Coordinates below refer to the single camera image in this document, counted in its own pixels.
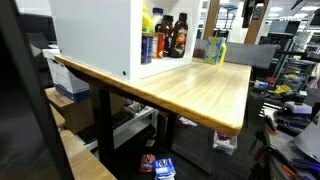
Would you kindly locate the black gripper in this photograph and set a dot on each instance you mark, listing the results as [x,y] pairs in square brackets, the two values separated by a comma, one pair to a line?
[249,8]

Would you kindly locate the blue labelled tin can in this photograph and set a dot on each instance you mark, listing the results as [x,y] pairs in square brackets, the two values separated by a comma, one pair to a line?
[147,48]

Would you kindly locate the metal storage rack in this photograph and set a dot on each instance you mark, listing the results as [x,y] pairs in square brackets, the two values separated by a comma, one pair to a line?
[296,53]

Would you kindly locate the chocolate fudge syrup bottle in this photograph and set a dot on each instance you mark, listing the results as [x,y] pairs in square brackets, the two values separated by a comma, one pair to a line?
[180,36]

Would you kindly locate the yellow hand tool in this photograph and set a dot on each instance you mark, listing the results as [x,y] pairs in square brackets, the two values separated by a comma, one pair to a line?
[282,90]

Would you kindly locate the dark red sauce bottle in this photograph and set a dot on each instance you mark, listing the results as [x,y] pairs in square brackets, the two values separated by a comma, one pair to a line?
[167,26]

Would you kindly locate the white and purple device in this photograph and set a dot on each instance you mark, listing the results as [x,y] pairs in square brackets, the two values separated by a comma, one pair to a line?
[298,107]

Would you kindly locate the yellow mustard bottle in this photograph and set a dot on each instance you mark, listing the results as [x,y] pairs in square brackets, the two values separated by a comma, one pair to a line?
[146,16]

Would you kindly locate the clear plastic container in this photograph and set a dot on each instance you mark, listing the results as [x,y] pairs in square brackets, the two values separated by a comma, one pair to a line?
[225,143]

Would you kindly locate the black table leg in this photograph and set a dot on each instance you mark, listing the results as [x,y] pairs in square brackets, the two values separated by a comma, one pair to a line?
[191,143]

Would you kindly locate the white shelf cabinet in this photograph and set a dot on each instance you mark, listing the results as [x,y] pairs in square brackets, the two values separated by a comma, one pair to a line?
[93,33]

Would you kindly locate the white low shelf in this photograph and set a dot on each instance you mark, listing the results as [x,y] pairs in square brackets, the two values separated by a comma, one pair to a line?
[133,128]

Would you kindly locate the black keyboard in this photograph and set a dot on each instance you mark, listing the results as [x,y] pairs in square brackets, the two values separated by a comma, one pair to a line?
[120,118]

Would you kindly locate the blue snack packet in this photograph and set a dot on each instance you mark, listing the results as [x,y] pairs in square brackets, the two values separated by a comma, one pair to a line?
[164,168]

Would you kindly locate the red snack packet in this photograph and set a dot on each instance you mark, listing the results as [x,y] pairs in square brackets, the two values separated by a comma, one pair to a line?
[147,163]

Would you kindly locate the white and blue file box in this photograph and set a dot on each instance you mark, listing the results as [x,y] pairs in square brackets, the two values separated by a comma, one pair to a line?
[66,76]

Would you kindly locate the brown cardboard box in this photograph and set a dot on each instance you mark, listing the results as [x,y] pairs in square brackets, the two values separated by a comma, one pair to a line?
[76,113]

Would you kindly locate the wooden bench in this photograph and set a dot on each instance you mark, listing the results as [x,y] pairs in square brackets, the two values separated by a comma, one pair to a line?
[83,160]

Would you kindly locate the black camera stand post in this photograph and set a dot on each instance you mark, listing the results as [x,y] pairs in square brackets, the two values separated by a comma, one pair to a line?
[30,100]

